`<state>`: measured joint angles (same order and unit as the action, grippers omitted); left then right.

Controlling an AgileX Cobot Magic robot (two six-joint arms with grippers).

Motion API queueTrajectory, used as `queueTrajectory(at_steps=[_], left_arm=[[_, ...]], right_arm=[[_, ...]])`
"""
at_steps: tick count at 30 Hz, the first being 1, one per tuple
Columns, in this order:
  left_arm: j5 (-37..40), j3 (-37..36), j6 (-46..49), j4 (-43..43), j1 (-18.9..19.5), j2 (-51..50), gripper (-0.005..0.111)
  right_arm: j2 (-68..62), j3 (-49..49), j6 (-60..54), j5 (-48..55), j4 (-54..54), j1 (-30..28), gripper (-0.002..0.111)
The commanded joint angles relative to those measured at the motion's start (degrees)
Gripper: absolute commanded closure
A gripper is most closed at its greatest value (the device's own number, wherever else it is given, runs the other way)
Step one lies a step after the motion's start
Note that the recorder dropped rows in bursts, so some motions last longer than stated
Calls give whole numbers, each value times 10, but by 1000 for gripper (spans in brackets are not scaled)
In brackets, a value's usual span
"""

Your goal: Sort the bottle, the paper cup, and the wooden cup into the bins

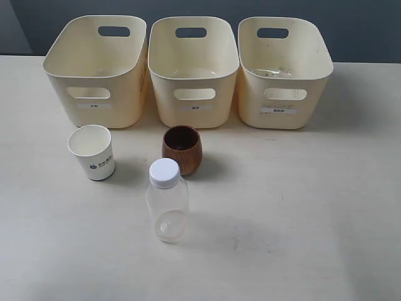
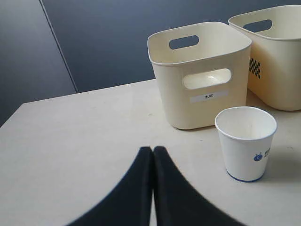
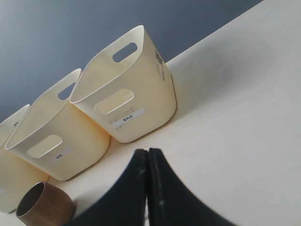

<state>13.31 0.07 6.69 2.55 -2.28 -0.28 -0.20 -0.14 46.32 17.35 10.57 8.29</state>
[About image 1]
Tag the brown wooden cup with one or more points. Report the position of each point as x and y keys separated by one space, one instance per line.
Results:
x=183 y=144

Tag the clear plastic bottle white cap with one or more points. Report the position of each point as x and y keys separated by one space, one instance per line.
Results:
x=167 y=197

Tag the white paper cup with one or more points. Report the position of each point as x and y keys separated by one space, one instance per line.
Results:
x=92 y=147

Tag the middle cream plastic bin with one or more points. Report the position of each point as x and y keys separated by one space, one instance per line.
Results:
x=193 y=63

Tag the cream plastic bin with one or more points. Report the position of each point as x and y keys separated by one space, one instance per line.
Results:
x=193 y=63
x=285 y=66
x=98 y=69

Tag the right cream plastic bin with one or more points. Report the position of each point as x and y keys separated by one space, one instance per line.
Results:
x=285 y=66

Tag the left cream plastic bin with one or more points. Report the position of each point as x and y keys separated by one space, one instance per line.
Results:
x=98 y=69

